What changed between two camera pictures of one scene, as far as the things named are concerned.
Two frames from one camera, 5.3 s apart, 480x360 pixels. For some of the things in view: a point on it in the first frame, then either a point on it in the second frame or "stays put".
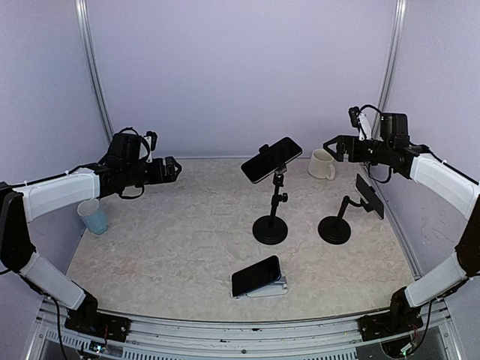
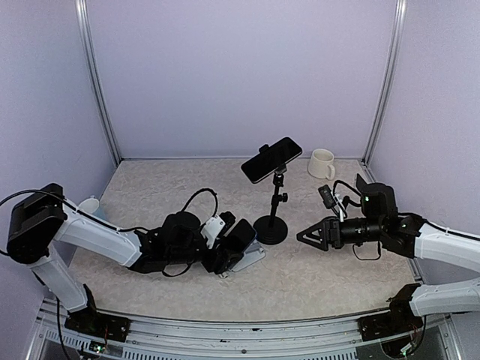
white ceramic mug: (319, 165) stays put
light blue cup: (93, 216) stays put
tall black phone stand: (272, 230) stays put
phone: (369, 194) stays put
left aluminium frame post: (82, 14) stays put
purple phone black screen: (268, 160) stays put
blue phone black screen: (259, 274) -> (241, 235)
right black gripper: (343, 141) -> (331, 234)
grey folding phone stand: (278, 287) -> (253, 253)
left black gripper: (171, 175) -> (222, 258)
